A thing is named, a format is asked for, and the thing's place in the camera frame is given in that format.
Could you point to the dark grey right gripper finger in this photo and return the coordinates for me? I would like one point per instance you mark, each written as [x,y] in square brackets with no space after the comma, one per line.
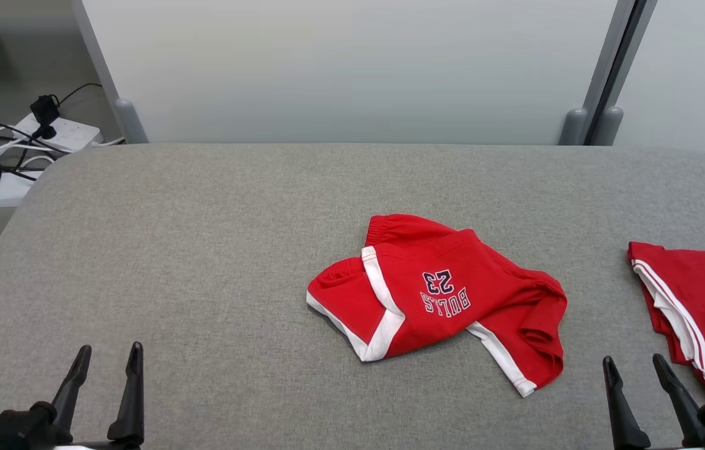
[624,419]
[684,406]

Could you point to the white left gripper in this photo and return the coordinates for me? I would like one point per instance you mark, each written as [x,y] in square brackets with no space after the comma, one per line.
[77,447]

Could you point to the red Bulls shorts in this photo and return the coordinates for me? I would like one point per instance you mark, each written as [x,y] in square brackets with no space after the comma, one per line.
[440,287]

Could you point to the white power strip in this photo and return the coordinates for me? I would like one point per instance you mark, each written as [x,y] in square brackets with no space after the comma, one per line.
[71,132]

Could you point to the black plug adapter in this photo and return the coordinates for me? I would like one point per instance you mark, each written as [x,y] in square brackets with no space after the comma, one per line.
[45,111]

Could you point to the grey partition post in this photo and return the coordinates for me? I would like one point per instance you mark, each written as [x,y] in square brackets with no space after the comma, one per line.
[607,128]
[572,128]
[130,122]

